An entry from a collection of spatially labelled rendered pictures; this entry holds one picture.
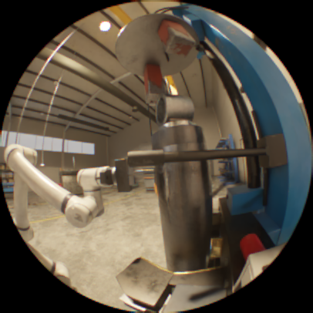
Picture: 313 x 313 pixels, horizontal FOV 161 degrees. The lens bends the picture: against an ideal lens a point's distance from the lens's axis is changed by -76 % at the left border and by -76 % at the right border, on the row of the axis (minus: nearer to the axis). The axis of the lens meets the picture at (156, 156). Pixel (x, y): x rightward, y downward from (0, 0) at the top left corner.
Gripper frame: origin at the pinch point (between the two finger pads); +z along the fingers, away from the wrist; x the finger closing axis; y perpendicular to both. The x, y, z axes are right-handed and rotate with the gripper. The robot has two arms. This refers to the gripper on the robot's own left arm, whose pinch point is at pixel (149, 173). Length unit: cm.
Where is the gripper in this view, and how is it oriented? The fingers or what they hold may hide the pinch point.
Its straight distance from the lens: 43.5
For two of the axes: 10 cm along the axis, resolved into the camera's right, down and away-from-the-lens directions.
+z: 9.9, -1.2, -0.5
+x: 1.1, 9.9, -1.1
